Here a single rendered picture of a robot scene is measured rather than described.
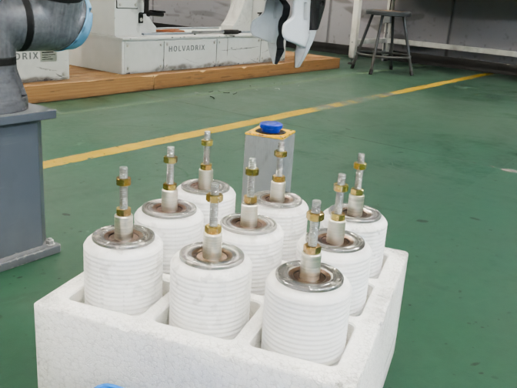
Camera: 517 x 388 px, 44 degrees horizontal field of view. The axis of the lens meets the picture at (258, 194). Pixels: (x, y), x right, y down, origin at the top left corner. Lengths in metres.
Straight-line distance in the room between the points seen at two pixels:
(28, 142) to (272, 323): 0.74
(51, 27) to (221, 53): 2.74
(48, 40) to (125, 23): 2.20
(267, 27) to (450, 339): 0.61
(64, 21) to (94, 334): 0.72
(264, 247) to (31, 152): 0.63
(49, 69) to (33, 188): 1.86
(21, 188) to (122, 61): 2.18
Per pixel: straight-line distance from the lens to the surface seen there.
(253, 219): 0.83
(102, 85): 3.25
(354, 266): 0.79
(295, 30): 0.87
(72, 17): 1.33
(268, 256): 0.82
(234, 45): 4.09
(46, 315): 0.80
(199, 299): 0.72
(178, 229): 0.85
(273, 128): 1.10
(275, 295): 0.69
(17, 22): 1.28
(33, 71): 3.10
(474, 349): 1.15
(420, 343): 1.13
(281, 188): 0.94
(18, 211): 1.32
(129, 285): 0.77
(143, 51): 3.52
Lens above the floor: 0.55
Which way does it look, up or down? 18 degrees down
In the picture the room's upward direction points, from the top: 4 degrees clockwise
